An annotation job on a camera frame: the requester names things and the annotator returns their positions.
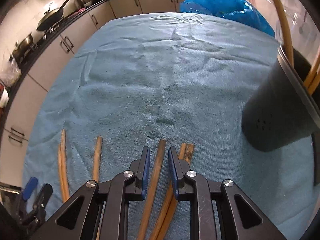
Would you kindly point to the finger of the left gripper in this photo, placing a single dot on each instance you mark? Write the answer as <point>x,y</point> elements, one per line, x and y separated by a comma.
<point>29,188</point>
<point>43,197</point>

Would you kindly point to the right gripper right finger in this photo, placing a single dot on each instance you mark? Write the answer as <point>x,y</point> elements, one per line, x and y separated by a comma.
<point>177,174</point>

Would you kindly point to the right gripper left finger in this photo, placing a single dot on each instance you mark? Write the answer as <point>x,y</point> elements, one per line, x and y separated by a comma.
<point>142,174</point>

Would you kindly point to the dark wooden chopstick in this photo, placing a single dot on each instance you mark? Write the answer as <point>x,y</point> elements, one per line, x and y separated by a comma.
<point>152,190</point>

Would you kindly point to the blue towel table cover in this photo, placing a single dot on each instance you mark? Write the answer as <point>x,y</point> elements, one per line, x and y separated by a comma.
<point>179,77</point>

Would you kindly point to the dark round chopstick holder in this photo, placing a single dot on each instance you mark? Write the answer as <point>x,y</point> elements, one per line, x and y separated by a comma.
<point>281,111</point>

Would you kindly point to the steel cooking pot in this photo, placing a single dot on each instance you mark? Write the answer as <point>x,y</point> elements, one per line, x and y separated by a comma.
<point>22,47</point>

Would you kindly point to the black wok with lid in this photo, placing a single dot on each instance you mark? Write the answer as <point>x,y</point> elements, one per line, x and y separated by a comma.
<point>51,17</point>

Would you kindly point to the blue plastic bag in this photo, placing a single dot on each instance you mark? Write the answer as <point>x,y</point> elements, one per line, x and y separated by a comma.
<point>235,10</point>

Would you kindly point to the clear glass mug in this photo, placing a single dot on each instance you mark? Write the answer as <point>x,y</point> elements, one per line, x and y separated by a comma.
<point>304,33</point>

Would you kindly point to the electric kettle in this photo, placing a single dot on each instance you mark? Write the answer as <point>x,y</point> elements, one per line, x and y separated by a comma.
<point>79,4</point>

